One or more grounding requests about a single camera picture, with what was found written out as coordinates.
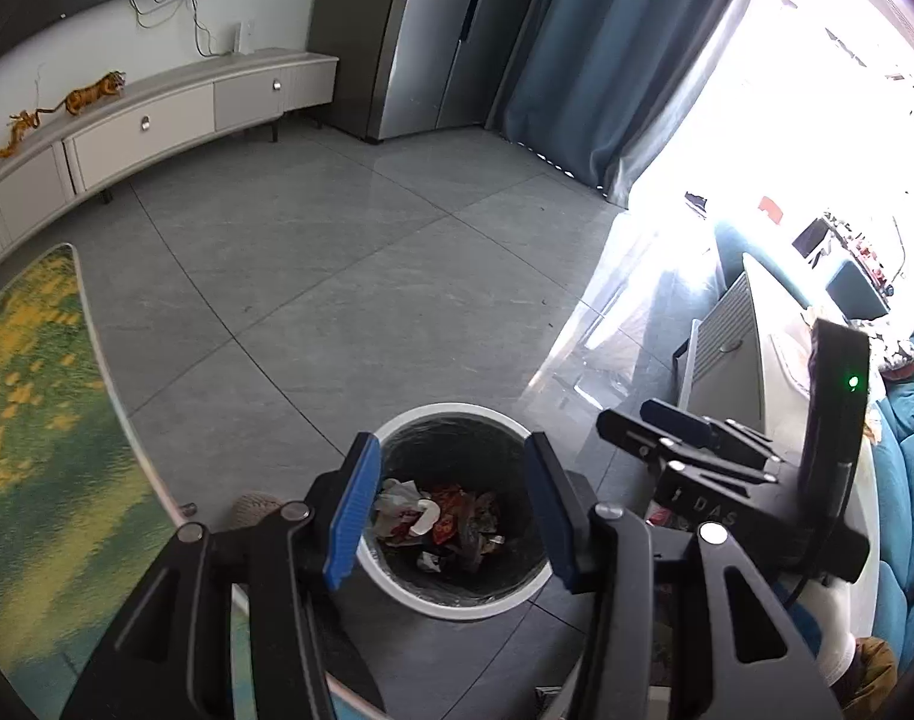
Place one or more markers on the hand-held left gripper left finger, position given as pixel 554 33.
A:
pixel 352 517

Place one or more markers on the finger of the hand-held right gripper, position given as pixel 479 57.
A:
pixel 678 418
pixel 637 439

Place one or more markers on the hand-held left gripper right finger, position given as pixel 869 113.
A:
pixel 551 517

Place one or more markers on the white tissue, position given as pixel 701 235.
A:
pixel 397 499

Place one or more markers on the grey foil wrapper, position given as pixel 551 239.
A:
pixel 485 521

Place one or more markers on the red snack wrapper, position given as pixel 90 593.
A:
pixel 451 511

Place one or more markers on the white round trash bin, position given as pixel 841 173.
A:
pixel 457 585

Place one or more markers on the red plastic bag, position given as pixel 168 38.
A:
pixel 658 517

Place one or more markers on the beige knitted slipper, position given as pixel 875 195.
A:
pixel 254 514

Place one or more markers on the white side table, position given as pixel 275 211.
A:
pixel 779 360

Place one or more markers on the teal sofa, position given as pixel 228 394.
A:
pixel 910 502

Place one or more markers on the teal chair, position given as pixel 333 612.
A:
pixel 854 292

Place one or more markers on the blue curtain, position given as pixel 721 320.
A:
pixel 614 52

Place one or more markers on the long white television cabinet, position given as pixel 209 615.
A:
pixel 142 139

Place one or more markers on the grey refrigerator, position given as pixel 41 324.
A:
pixel 412 37

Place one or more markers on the white router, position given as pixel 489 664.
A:
pixel 242 39

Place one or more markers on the orange tiger figurine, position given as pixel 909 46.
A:
pixel 90 96

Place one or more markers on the golden dragon figurine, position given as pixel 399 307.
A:
pixel 11 139

